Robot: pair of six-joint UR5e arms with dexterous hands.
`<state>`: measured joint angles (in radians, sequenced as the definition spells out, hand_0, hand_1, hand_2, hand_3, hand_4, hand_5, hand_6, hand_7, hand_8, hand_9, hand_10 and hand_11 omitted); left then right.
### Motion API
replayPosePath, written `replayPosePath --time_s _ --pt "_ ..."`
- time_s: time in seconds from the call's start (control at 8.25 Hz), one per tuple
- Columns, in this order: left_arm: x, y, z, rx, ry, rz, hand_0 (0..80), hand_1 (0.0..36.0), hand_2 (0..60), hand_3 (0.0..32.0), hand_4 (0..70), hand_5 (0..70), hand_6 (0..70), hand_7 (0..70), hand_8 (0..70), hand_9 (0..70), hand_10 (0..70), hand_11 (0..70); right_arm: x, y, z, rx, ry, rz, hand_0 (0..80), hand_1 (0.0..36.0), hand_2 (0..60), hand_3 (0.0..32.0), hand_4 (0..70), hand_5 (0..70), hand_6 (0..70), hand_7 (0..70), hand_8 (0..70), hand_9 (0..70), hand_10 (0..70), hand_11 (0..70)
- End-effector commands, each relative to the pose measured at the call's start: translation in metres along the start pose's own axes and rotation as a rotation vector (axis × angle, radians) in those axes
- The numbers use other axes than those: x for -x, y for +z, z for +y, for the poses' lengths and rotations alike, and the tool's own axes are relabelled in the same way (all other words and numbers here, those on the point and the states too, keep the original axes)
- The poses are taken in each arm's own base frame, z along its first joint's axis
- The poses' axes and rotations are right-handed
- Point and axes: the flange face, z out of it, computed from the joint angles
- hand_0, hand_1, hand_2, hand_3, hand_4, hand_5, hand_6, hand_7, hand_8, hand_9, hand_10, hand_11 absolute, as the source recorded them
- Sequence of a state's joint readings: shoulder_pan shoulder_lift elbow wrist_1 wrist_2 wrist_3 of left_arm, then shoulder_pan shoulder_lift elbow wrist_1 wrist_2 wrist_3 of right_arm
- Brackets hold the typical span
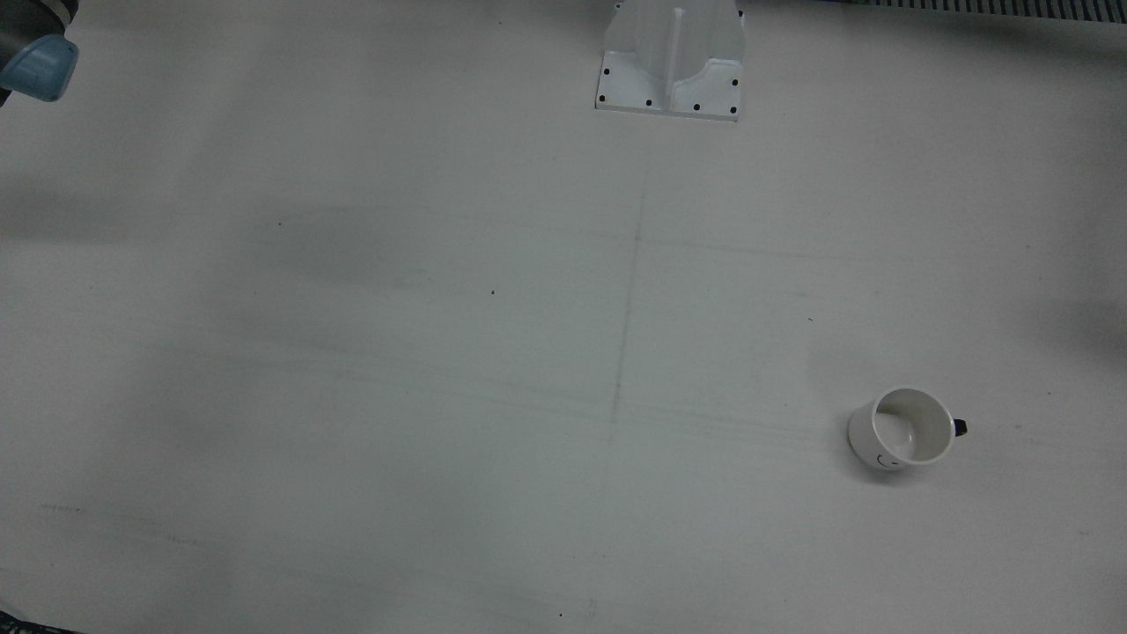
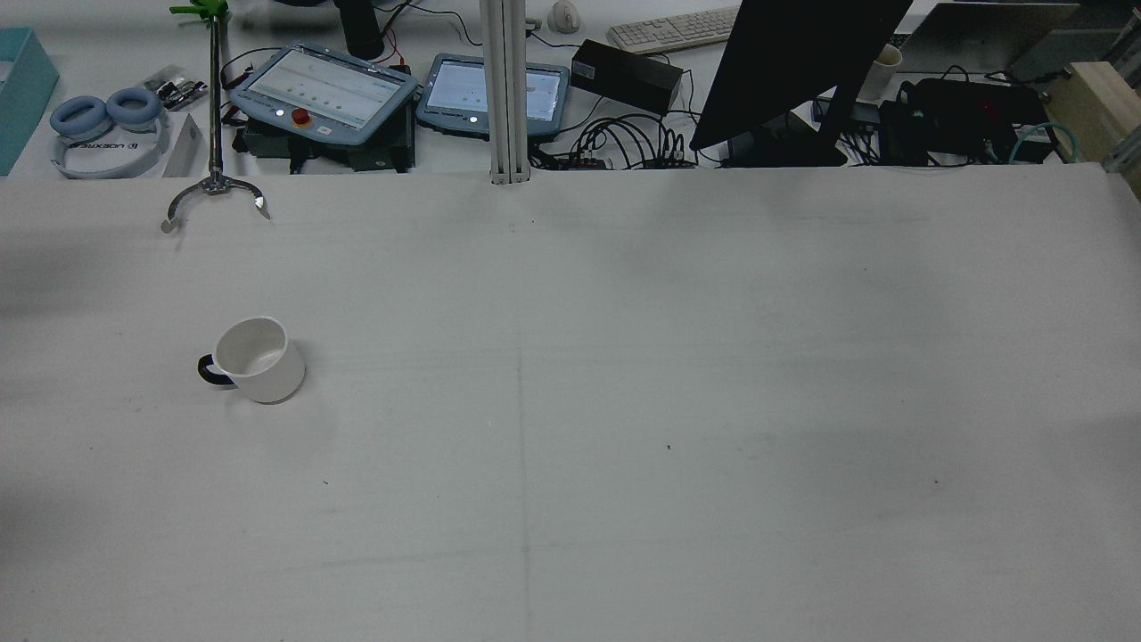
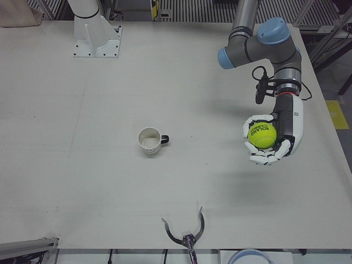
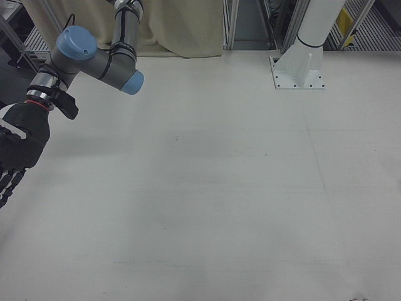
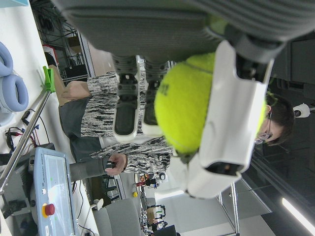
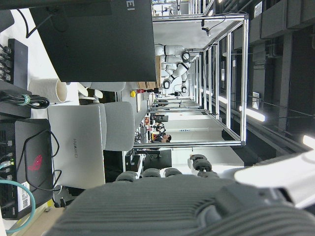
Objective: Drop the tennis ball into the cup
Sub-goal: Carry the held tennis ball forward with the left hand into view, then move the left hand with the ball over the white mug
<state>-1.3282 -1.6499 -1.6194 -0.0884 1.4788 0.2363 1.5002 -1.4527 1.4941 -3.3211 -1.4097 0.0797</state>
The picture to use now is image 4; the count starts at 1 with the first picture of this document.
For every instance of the yellow tag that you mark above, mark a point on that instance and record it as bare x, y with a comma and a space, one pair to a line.
344, 23

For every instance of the aluminium extrusion frame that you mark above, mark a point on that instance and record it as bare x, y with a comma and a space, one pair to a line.
250, 23

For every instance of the beige curtain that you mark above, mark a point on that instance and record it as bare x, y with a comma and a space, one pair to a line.
175, 25

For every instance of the black dexterous robot hand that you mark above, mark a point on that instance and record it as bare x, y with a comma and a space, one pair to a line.
23, 138

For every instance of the grey blue UR5e robot arm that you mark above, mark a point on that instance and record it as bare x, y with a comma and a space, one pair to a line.
91, 59

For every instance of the grey metal shelf rack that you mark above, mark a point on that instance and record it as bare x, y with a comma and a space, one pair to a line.
25, 40

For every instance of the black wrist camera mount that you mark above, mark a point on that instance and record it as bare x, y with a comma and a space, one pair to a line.
66, 103

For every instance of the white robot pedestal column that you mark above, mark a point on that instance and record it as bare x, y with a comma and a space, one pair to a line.
308, 40

